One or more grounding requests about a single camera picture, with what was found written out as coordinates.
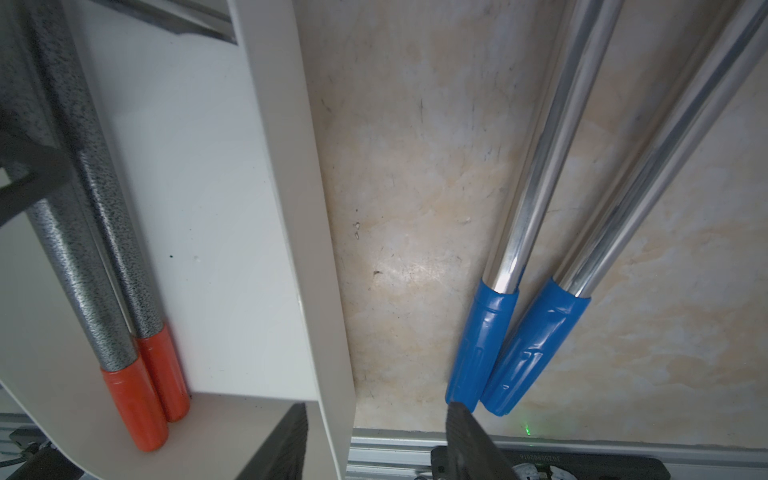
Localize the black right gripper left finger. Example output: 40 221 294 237
236 403 309 480

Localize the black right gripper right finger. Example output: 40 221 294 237
446 402 518 480

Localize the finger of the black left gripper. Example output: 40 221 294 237
1 131 73 225

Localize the grey hoe red handle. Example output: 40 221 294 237
1 1 168 452
21 1 190 422

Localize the cream storage box tray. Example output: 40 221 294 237
1 1 354 479

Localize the steel hoe blue handle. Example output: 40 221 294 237
481 1 767 416
445 1 623 410

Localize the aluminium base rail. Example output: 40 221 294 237
1 395 767 479

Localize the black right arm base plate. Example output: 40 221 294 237
501 449 671 479

